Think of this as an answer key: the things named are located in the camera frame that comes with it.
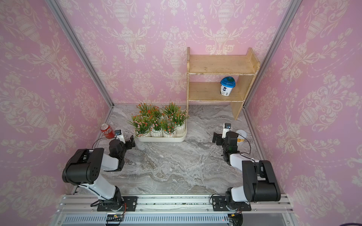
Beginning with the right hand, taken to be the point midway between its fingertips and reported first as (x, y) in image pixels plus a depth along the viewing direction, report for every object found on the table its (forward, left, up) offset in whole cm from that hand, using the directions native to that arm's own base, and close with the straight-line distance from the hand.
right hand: (222, 132), depth 93 cm
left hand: (+2, +65, -3) cm, 65 cm away
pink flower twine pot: (+4, +52, +8) cm, 53 cm away
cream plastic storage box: (-1, +30, -4) cm, 30 cm away
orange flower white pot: (+22, +55, +5) cm, 59 cm away
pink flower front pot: (+5, +44, -2) cm, 45 cm away
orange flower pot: (+17, +34, +5) cm, 38 cm away
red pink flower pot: (+5, +36, +3) cm, 37 cm away
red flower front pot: (+8, +29, +7) cm, 31 cm away
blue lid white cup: (+23, -4, +21) cm, 32 cm away
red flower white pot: (+15, +45, +6) cm, 48 cm away
